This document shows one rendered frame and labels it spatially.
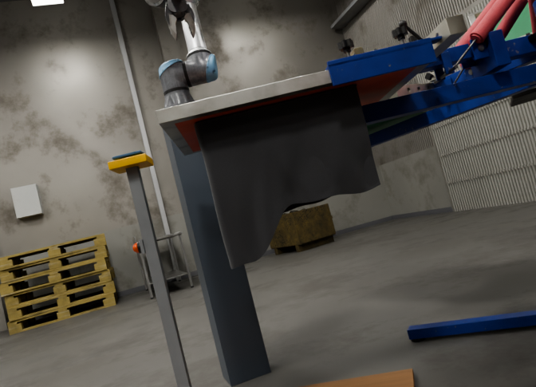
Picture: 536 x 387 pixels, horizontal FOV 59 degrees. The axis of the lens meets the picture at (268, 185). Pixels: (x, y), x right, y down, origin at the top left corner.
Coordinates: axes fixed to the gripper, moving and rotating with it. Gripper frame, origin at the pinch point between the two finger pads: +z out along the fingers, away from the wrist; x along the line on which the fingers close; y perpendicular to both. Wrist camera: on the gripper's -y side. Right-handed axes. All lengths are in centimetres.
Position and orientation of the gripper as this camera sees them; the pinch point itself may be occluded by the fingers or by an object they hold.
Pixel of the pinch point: (184, 34)
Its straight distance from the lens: 186.0
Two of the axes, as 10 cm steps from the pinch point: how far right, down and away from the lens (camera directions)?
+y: -2.8, 1.4, 9.5
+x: -9.3, 2.2, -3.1
